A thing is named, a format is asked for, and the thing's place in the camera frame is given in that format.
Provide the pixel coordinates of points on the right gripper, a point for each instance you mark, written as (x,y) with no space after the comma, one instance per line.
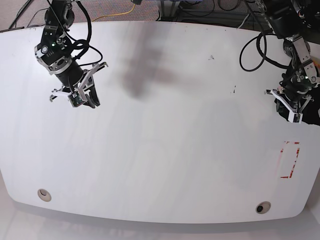
(76,79)

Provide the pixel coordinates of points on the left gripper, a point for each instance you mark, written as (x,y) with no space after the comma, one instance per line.
(289,104)

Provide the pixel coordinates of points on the black t-shirt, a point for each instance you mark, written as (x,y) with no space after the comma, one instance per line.
(310,114)

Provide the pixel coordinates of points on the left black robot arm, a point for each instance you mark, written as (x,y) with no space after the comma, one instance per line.
(301,76)

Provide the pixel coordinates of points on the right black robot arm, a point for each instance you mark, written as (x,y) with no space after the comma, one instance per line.
(58,52)

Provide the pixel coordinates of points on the red tape rectangle marker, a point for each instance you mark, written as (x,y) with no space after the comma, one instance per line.
(288,159)

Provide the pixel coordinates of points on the left table grommet hole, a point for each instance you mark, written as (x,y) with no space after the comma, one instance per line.
(44,195)

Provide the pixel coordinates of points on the table grommet hole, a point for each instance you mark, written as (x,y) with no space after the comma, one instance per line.
(44,195)
(263,207)

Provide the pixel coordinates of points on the right table grommet hole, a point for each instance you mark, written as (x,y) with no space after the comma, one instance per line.
(263,207)

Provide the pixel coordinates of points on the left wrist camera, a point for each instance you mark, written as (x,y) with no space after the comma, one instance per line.
(295,117)

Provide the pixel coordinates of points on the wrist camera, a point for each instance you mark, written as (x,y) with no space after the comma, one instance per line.
(76,99)
(295,117)

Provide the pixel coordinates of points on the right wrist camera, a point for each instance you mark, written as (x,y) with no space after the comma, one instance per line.
(76,99)

